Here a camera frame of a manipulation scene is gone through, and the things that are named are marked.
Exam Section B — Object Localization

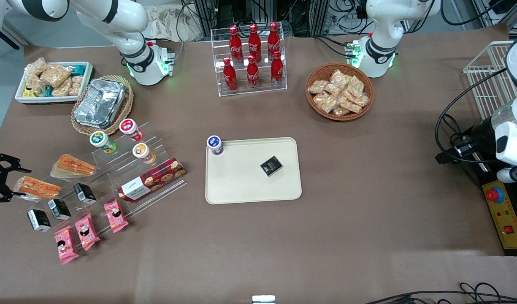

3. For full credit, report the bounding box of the silver foil container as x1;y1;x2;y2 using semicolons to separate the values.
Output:
74;78;128;129

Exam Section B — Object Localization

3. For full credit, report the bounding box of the black box with gold print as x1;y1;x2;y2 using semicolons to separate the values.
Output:
260;155;283;177

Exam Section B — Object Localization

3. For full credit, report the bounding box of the yellow control box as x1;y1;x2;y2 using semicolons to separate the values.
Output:
481;179;517;256

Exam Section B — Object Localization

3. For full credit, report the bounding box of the pink snack packet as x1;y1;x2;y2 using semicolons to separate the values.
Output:
75;213;101;252
104;198;129;233
54;225;80;265

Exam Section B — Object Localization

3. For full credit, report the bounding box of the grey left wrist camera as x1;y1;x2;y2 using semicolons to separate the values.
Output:
496;166;517;184

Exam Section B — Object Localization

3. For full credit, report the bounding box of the round brown wicker basket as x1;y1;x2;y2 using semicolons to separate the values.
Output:
306;62;374;122

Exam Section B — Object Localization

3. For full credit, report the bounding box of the white rectangular bin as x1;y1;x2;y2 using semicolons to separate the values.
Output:
14;62;94;104

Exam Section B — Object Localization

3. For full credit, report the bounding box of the triangle sandwich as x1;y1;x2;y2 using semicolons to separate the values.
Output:
50;154;97;180
14;176;62;200

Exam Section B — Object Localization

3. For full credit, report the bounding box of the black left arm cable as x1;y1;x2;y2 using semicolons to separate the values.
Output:
435;68;512;165

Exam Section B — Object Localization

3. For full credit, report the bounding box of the clear acrylic stepped display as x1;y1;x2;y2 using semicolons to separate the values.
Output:
14;122;188;232

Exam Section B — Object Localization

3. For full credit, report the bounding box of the red cola bottle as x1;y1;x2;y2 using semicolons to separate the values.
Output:
248;23;262;63
223;57;238;92
271;51;284;86
229;25;244;65
246;55;260;89
268;22;281;60

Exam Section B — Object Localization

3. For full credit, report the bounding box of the beige plastic tray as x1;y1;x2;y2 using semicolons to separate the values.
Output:
205;137;303;205

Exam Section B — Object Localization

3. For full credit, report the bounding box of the small beige snack bag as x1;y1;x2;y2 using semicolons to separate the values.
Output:
25;57;47;76
51;78;72;98
68;75;84;97
28;76;46;96

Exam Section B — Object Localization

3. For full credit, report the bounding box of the white wire basket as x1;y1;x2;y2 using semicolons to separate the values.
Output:
463;41;517;121

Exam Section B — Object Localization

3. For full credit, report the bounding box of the red plaid cookie box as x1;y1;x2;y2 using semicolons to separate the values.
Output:
117;157;187;203

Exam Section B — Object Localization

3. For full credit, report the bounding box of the oval light wicker basket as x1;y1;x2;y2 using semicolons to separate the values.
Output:
70;75;134;136

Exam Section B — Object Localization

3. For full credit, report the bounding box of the red lid cup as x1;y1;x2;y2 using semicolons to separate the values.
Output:
119;118;144;142

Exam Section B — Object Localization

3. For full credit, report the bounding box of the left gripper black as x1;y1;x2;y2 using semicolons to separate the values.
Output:
435;118;497;166

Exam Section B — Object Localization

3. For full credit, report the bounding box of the black cable at table edge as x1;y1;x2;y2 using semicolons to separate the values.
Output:
364;282;517;304

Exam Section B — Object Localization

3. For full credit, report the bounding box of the blue lid yogurt cup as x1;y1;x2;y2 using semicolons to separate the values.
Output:
206;135;224;156

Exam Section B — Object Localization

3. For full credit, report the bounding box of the green lid cup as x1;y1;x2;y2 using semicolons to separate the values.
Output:
89;131;117;154

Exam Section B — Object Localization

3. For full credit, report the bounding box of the clear acrylic bottle rack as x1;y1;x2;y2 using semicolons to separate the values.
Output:
211;22;288;98

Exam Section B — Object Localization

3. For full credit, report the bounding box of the small black carton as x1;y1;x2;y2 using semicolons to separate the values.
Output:
73;183;97;205
27;209;52;233
47;198;72;221

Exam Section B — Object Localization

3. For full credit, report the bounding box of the crumpled beige paper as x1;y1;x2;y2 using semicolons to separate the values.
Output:
146;4;205;43

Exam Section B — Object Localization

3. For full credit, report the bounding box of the orange lid cup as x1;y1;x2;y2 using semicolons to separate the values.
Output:
132;143;157;165

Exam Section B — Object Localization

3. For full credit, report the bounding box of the large beige snack bag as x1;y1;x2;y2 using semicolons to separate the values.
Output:
40;64;72;88

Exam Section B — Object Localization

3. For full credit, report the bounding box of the red emergency stop button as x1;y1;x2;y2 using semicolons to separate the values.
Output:
485;186;505;204

